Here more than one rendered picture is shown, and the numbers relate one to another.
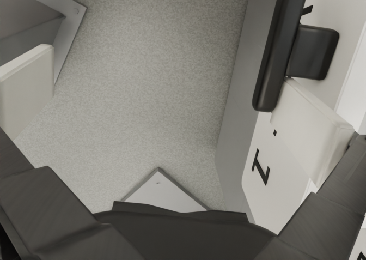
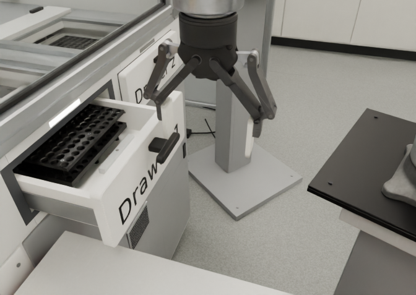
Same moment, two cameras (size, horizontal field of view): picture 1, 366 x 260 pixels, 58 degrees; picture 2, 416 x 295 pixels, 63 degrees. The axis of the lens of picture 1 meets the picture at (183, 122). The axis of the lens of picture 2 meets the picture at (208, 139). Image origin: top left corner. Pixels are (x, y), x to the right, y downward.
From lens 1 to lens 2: 41 cm
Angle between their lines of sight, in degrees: 29
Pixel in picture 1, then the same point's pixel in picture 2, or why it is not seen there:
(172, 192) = (226, 199)
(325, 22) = (148, 157)
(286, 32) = (166, 147)
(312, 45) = (157, 144)
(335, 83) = (153, 132)
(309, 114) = (167, 118)
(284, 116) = (171, 127)
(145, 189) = (248, 205)
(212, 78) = not seen: hidden behind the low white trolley
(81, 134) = (297, 255)
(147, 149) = (242, 235)
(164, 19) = not seen: outside the picture
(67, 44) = not seen: outside the picture
